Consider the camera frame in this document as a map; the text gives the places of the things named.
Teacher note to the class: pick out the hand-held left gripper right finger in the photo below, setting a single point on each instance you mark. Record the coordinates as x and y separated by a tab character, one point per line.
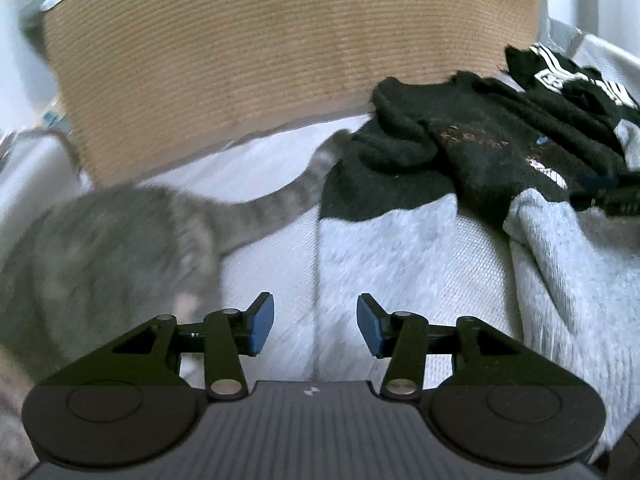
369	327

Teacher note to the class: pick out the black white-striped garment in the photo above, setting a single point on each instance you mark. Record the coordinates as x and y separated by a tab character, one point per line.
575	85

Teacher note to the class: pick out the woven tan headboard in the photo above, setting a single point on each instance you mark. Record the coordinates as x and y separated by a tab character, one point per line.
275	50

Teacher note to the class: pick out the grey tabby cat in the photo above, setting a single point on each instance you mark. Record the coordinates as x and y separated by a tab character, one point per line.
100	260

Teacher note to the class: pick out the black and grey knit sweater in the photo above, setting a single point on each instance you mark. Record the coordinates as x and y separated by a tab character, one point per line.
450	160

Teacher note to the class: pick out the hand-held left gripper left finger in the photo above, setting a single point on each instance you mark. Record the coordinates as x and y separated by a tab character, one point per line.
262	325

